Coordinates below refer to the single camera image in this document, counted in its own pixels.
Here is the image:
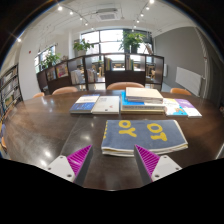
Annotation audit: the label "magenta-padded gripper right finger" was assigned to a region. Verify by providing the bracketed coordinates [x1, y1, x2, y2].
[133, 143, 183, 187]

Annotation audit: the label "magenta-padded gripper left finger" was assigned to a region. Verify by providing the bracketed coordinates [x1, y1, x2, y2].
[46, 144, 94, 187]

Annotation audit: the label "grey towel with yellow letters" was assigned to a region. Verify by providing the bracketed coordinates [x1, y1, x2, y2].
[100, 119, 189, 158]

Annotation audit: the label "white teal illustrated booklet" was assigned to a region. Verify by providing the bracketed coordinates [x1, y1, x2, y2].
[162, 97, 188, 118]

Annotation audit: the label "tan thick book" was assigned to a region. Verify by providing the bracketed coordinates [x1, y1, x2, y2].
[120, 105, 166, 116]

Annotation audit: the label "purple white booklet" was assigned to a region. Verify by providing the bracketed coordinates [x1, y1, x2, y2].
[174, 98, 203, 119]

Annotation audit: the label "dark blue book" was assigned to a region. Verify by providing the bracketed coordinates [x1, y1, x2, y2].
[69, 93, 101, 115]

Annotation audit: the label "blue cover book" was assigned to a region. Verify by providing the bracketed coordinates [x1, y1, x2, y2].
[120, 90, 166, 112]

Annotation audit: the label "cream hardcover book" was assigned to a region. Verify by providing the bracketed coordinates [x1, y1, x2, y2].
[125, 86, 165, 105]

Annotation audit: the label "white book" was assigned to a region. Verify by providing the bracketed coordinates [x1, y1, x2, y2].
[91, 95, 121, 116]

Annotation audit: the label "orange chairs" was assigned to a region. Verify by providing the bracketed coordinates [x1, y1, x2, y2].
[32, 81, 193, 99]

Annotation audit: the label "dark wooden shelf unit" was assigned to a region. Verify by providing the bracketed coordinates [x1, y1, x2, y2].
[36, 53, 165, 96]

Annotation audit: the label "small potted plant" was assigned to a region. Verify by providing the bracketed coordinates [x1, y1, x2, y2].
[39, 51, 63, 69]

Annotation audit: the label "medium potted plant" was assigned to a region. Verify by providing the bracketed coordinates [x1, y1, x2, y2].
[73, 38, 94, 56]

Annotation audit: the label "large potted plant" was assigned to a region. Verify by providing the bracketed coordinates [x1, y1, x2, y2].
[119, 31, 146, 54]

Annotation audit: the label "ceiling track spotlights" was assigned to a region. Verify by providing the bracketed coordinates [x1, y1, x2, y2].
[13, 0, 158, 43]

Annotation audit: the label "ceiling air conditioner unit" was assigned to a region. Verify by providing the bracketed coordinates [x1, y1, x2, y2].
[95, 7, 120, 22]

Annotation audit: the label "large white wall radiator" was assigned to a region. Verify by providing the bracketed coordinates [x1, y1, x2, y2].
[175, 66, 204, 98]

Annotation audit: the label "wall bookshelf with books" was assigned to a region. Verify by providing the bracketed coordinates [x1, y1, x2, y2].
[0, 63, 24, 116]

